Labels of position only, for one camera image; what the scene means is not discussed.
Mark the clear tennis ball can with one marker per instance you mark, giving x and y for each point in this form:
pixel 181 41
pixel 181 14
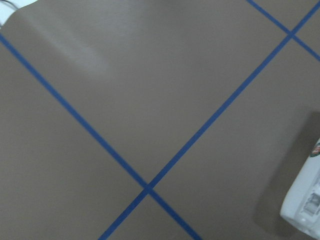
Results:
pixel 301 205

